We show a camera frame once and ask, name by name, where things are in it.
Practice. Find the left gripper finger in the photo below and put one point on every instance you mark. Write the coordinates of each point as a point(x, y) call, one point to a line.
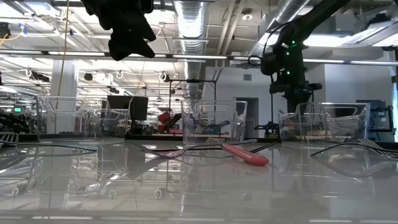
point(140, 29)
point(127, 48)

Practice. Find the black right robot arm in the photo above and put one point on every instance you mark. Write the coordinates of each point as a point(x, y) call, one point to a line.
point(317, 12)

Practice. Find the clear plastic bin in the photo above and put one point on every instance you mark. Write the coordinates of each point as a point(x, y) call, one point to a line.
point(214, 124)
point(326, 124)
point(62, 124)

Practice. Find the black tripod stand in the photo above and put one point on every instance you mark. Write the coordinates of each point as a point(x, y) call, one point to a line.
point(270, 129)

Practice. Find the black fork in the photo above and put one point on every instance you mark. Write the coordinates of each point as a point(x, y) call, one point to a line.
point(264, 147)

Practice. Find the black computer monitor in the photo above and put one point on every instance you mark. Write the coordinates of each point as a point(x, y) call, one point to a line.
point(136, 107)

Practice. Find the black equipment cart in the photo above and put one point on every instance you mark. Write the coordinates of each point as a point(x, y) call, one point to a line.
point(381, 118)

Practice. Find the red machine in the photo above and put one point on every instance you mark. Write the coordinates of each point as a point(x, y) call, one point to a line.
point(164, 121)

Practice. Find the green exit sign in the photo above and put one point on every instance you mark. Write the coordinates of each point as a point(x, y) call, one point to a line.
point(17, 109)

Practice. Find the black background machinery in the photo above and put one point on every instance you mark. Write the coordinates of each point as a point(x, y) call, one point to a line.
point(12, 123)

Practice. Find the silver ribbed ventilation duct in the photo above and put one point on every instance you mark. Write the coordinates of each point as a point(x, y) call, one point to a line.
point(281, 9)
point(191, 25)

